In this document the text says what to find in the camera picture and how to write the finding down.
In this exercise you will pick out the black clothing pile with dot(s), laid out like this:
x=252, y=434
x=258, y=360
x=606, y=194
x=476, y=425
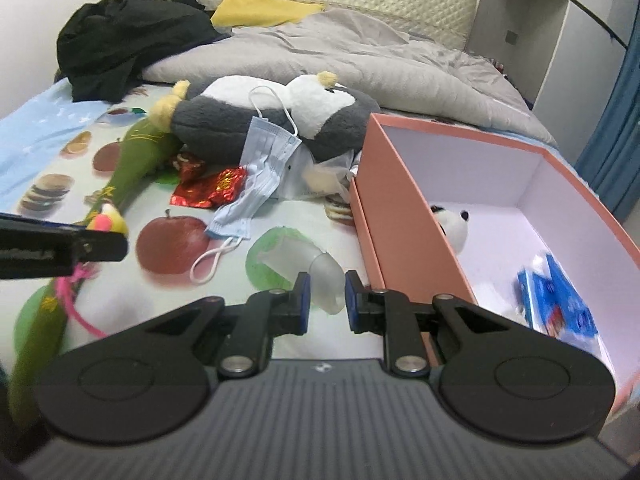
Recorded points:
x=125, y=45

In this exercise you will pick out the shiny red wrapper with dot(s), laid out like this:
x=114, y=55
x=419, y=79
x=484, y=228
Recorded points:
x=220, y=187

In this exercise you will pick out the white plastic packet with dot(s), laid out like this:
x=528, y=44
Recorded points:
x=260, y=170

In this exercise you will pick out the grey white penguin plush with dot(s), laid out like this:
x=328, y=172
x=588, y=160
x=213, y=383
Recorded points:
x=235, y=115

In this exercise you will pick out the grey wall socket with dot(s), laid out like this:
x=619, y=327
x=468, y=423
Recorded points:
x=511, y=37

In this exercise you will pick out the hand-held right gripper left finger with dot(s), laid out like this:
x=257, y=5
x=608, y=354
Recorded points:
x=302, y=304

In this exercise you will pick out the dark red snack wrapper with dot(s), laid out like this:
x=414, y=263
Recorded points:
x=187, y=165

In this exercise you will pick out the blue curtain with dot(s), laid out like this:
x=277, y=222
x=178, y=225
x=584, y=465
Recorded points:
x=615, y=140

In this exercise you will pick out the pink yellow bird toy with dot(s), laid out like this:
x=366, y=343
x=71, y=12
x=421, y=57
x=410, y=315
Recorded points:
x=107, y=219

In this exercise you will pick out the light blue bed sheet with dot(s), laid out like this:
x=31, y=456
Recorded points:
x=35, y=120

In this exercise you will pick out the small panda plush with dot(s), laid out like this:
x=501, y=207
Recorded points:
x=452, y=227

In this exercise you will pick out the white wardrobe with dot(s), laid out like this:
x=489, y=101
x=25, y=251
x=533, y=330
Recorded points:
x=530, y=25

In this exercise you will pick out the yellow pillow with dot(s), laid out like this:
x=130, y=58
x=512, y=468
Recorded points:
x=260, y=10

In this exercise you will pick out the food printed bed sheet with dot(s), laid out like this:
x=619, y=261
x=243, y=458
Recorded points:
x=165, y=260

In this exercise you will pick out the clear plastic bag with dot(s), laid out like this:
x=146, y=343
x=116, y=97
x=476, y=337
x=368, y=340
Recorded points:
x=320, y=175

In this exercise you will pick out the long green plush toy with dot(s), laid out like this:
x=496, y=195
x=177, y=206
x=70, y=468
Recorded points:
x=140, y=155

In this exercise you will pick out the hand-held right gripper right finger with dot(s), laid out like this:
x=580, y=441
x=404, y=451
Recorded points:
x=352, y=304

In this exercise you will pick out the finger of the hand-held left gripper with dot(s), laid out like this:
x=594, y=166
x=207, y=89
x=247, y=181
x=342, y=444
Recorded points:
x=102, y=249

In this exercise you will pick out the grey duvet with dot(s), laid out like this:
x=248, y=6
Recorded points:
x=350, y=60

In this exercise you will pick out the pink cardboard box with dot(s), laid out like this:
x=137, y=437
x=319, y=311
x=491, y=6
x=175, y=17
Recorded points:
x=415, y=210

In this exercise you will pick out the blue white tissue packet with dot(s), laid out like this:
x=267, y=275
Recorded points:
x=560, y=300

